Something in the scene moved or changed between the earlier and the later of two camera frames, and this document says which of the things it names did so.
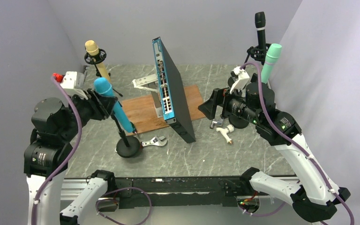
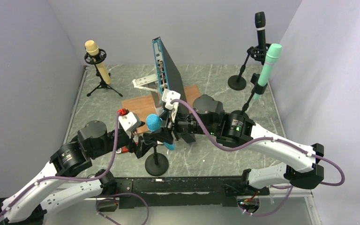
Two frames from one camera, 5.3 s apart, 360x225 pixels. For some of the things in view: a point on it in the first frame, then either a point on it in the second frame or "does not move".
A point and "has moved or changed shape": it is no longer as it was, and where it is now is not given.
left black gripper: (102, 106) to (143, 146)
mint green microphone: (273, 52) does not move
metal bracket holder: (150, 83) does not move
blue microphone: (103, 85) to (153, 122)
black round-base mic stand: (128, 146) has moved or changed shape
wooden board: (140, 113) does not move
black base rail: (212, 191) does not move
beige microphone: (92, 48) does not move
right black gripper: (209, 107) to (164, 133)
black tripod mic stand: (96, 59) does not move
